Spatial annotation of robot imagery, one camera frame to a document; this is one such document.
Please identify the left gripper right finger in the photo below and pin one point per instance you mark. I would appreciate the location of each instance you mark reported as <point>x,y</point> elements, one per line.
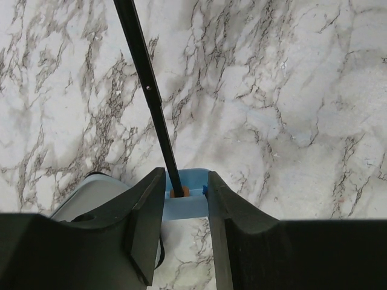
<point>253,250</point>

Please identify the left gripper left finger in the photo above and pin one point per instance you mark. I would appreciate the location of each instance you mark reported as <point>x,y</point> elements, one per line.
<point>113,246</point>

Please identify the black umbrella sleeve case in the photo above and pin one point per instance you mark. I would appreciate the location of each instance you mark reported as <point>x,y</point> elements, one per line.
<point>95,190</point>

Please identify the blue umbrella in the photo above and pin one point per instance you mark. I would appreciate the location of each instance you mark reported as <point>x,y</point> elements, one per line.
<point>185,189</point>

